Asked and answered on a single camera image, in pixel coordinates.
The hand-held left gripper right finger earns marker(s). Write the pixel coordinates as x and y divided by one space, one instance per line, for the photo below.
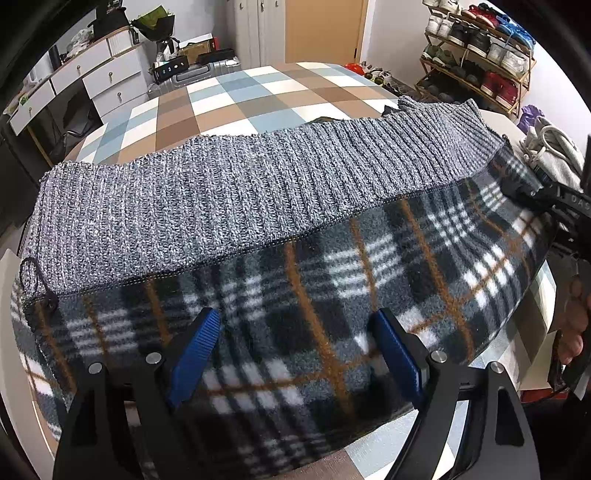
397 360

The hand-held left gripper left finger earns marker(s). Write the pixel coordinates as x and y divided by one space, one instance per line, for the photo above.
196 355

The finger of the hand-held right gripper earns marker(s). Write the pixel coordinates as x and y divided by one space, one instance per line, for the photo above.
526 194

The plaid fleece jacket grey knit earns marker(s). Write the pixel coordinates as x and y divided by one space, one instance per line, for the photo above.
323 286

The person's right hand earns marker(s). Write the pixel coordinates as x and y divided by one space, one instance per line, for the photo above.
575 337

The white bag on side table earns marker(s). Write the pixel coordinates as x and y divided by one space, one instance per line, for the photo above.
554 147

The white low cabinet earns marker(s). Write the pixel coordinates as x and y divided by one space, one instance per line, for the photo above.
496 122

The purple bag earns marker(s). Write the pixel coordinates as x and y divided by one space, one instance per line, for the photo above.
531 115

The wooden shoe rack with shoes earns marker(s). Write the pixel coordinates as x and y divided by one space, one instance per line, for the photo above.
480 46

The yellow shoe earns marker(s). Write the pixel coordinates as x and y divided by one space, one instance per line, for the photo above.
376 77

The orange plastic bag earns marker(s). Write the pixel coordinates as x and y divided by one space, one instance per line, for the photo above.
353 68

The checkered bed sheet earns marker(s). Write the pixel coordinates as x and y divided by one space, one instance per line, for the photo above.
258 101

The wooden door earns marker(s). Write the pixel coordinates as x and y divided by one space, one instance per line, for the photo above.
323 27

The dark bag under desk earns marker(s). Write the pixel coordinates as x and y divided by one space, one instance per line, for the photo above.
74 115

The silver suitcase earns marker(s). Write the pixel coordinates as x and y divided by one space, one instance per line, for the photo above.
194 81

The black box with lights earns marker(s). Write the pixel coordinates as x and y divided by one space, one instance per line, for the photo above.
168 70

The white desk with drawers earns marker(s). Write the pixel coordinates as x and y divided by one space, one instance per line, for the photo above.
115 78

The flat black box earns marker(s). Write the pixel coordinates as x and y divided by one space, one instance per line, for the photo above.
217 56

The small cardboard box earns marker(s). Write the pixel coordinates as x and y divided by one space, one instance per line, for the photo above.
194 46

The white wardrobe cabinet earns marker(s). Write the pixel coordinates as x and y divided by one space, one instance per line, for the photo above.
251 30

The dark wrapped flower bouquet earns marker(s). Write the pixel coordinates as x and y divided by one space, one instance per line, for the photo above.
154 23

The white crumpled bag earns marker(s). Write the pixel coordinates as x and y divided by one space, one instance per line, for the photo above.
81 39

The black backpack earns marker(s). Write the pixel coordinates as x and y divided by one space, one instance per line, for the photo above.
111 18

